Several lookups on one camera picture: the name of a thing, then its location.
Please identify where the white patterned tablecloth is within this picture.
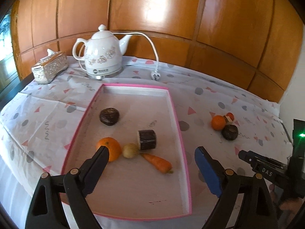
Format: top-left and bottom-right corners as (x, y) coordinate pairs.
(0, 55), (294, 229)

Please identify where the orange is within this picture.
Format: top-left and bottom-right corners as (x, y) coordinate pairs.
(96, 137), (122, 162)

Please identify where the orange carrot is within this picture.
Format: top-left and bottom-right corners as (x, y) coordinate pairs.
(140, 153), (173, 174)

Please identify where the dark round fruit front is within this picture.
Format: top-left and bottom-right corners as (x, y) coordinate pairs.
(99, 108), (120, 126)

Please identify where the silver patterned tissue box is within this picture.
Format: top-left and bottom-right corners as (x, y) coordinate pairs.
(31, 49), (69, 84)

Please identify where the white ceramic electric kettle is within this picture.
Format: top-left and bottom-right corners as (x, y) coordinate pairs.
(72, 24), (132, 80)

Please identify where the red tomato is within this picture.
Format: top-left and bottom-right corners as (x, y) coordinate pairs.
(226, 112), (235, 122)

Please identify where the small tan round fruit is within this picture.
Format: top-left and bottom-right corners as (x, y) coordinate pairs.
(122, 143), (139, 159)

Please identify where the dark round fruit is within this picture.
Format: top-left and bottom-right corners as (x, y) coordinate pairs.
(99, 108), (120, 126)
(221, 125), (239, 141)

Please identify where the white kettle power cord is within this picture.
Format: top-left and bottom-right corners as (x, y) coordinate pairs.
(78, 31), (163, 81)

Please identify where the person's right hand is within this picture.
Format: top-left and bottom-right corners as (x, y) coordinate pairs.
(269, 184), (304, 223)

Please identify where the pink rimmed white tray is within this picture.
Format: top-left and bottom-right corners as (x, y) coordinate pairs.
(62, 83), (192, 221)

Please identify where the dark cut cylinder vegetable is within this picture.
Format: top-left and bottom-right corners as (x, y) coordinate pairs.
(137, 129), (157, 151)

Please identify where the pale cut vegetable piece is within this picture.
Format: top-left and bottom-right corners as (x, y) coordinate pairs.
(223, 115), (233, 125)

